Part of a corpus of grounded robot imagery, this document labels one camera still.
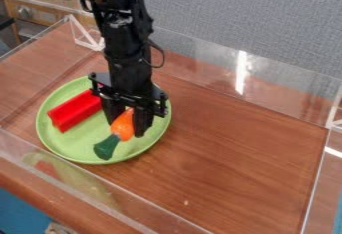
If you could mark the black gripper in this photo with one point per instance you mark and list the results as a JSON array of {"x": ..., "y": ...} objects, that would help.
[{"x": 124, "y": 87}]

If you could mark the orange toy carrot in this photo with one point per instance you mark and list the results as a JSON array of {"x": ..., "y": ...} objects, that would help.
[{"x": 122, "y": 132}]

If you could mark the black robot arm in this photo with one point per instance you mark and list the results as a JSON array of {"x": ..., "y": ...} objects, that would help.
[{"x": 126, "y": 26}]

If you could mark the green plate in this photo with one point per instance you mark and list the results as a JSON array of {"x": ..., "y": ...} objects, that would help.
[{"x": 73, "y": 145}]

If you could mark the red toy block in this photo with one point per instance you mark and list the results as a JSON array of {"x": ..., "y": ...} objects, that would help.
[{"x": 75, "y": 110}]

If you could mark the wooden cabinet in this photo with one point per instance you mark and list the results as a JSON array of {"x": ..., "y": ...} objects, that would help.
[{"x": 36, "y": 14}]

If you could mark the clear acrylic enclosure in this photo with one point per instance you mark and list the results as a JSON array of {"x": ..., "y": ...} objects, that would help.
[{"x": 248, "y": 163}]

